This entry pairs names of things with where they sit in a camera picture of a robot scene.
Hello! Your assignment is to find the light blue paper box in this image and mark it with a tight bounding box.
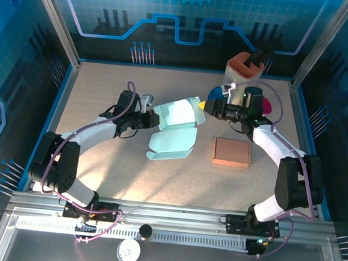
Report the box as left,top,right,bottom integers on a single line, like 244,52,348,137
145,93,209,166

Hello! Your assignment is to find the white cup with blue lid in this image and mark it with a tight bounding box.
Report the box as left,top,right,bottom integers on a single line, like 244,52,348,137
207,84,228,101

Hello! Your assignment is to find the white cup with pink lid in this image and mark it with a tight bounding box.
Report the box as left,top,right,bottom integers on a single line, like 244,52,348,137
259,96,274,115

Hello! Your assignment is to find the beige knife block orange top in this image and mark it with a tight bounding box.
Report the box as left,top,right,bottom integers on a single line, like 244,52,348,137
222,50,266,98

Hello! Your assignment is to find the white round lid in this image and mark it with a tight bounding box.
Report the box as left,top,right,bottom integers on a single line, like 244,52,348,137
115,237,142,261

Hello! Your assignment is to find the small circuit board with LEDs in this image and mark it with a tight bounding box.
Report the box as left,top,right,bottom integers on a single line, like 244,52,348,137
247,235,272,258

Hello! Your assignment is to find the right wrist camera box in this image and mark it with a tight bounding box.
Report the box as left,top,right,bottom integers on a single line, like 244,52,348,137
221,81,238,103

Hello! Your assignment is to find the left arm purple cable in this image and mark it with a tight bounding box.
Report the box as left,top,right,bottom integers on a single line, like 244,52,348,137
35,74,138,248

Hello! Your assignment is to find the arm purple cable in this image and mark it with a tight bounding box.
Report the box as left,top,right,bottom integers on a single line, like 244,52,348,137
35,74,138,248
219,79,327,261

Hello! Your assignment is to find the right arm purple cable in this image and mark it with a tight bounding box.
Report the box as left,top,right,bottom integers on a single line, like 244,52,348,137
219,79,327,261

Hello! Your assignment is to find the black knife handle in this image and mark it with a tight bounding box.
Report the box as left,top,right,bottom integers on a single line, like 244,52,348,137
244,48,266,68
258,42,276,64

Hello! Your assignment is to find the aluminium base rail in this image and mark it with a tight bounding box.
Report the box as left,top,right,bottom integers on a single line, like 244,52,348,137
4,187,341,247

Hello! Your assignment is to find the aluminium frame post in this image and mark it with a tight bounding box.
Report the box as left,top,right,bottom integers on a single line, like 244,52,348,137
17,0,88,69
290,0,348,95

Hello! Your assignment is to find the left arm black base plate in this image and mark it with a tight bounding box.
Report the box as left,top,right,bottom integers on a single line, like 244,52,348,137
61,198,122,224

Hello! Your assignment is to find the black cylinder with gold ring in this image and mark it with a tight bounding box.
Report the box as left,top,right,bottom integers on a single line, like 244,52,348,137
137,223,155,243

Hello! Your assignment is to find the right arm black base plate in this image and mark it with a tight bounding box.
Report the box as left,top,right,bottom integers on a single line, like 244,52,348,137
223,213,282,240

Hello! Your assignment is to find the white slotted cable duct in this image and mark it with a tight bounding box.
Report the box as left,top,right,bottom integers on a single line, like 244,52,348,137
15,216,250,253

